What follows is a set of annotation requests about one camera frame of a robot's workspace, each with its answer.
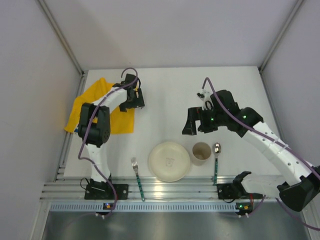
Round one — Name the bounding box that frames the yellow cloth placemat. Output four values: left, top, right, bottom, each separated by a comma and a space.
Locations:
64, 77, 135, 135

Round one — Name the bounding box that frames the beige paper cup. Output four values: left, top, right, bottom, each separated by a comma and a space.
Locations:
191, 142, 212, 166

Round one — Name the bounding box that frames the spoon with green handle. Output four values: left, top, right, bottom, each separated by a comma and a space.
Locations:
213, 142, 222, 186

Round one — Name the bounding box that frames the cream round plate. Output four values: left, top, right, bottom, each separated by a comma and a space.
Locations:
148, 141, 191, 183

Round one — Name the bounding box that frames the fork with green handle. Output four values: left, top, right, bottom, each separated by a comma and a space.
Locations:
131, 157, 146, 202

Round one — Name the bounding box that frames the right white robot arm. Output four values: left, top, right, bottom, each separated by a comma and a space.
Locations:
182, 89, 320, 212

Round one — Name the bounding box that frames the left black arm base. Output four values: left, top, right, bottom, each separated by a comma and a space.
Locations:
84, 179, 129, 200

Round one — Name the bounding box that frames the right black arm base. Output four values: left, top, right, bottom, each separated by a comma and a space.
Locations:
217, 171, 252, 203

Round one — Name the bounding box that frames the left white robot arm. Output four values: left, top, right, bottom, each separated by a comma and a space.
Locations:
77, 73, 145, 183

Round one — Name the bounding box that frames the perforated cable duct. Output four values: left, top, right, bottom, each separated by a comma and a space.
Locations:
49, 201, 253, 213

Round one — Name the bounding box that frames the aluminium rail frame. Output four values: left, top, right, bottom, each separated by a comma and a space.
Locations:
39, 175, 283, 201

